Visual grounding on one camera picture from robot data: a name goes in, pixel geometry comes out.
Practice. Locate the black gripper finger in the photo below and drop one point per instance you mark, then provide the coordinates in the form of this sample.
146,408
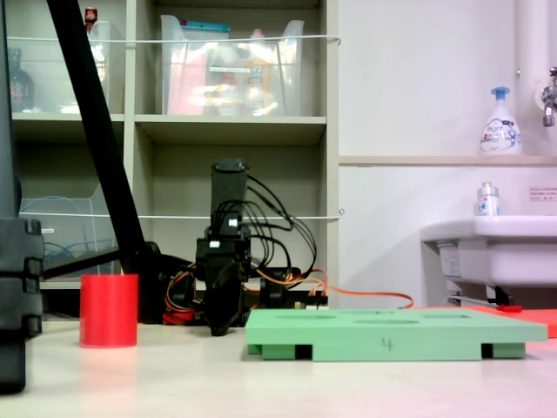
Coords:
238,287
217,305

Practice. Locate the red cylinder block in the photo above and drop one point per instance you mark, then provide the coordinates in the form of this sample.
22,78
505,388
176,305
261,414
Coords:
109,311

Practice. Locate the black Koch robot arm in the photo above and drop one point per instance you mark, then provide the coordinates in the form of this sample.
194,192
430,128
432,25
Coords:
228,187

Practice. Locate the beige shelf unit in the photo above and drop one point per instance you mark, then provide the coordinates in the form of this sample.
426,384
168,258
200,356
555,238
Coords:
230,126

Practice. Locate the green shape-sorting board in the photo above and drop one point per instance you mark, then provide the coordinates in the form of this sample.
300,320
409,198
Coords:
391,335

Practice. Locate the clear file holder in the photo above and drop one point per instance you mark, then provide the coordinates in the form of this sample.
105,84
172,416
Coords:
65,235

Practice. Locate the large clear plastic bin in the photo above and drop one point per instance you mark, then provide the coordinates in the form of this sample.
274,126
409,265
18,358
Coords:
287,87

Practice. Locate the pink-capped bottle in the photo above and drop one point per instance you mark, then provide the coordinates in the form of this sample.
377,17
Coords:
257,74

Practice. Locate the black tripod leg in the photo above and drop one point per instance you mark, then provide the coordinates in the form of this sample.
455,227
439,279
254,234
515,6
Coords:
95,122

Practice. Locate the notched black stack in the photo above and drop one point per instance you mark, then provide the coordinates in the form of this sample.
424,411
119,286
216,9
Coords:
17,283

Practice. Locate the teal-edged packet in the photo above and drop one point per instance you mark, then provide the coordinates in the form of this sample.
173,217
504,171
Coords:
204,27

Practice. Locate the clear plastic storage box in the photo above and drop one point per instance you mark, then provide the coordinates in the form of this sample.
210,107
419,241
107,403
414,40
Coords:
43,78

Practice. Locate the small clear sanitizer bottle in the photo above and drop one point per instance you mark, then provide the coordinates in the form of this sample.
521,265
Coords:
486,202

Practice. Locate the white sink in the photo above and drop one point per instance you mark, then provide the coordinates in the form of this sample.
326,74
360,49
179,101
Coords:
500,252

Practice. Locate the dark glass bottle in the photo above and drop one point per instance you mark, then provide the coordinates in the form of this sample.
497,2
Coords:
19,87

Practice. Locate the small red-capped bottle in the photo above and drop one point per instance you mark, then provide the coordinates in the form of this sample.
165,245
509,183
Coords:
90,17

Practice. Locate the white blue soap pump bottle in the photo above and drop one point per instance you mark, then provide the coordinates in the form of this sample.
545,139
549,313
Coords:
500,130

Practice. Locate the metal faucet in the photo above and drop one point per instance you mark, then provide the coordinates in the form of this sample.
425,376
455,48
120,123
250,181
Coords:
549,102

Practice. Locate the white vertical pipe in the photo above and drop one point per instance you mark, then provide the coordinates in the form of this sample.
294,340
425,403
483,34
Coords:
533,43

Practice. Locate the dark grey upright post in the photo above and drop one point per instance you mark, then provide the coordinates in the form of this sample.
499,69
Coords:
6,130

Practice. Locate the pink wall sticker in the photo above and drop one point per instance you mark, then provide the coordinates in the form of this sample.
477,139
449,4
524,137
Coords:
543,193

